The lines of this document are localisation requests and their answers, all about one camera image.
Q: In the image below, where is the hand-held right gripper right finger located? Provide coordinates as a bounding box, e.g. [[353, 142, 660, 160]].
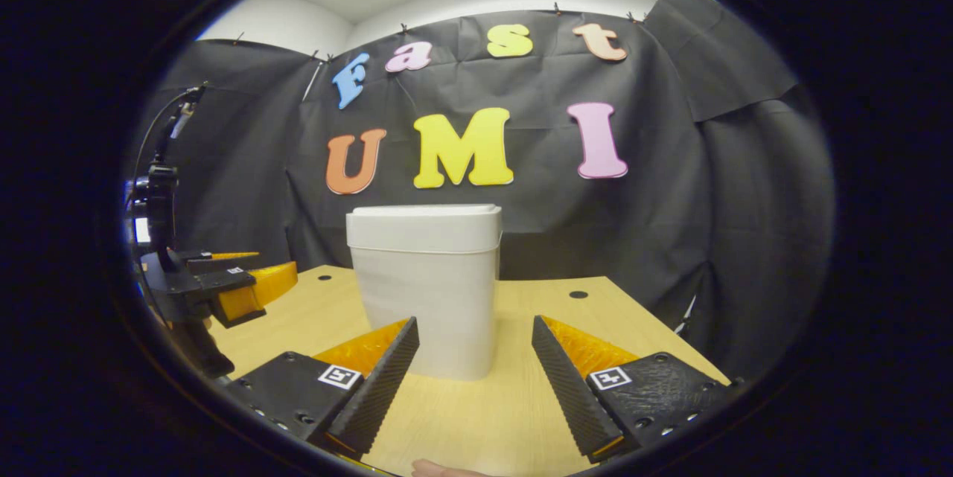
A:
[[532, 315, 738, 463]]

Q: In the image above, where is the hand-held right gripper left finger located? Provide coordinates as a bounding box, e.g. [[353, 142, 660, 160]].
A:
[[216, 316, 420, 461]]

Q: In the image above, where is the white desktop garbage bin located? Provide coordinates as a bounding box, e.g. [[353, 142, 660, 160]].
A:
[[345, 203, 503, 381]]

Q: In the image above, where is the wooden desktop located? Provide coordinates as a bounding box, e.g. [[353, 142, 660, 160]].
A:
[[205, 265, 730, 477]]

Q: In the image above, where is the black backdrop cloth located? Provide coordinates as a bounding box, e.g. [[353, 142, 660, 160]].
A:
[[127, 0, 836, 381]]

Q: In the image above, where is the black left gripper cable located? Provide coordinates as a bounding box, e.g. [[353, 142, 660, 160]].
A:
[[133, 84, 208, 195]]

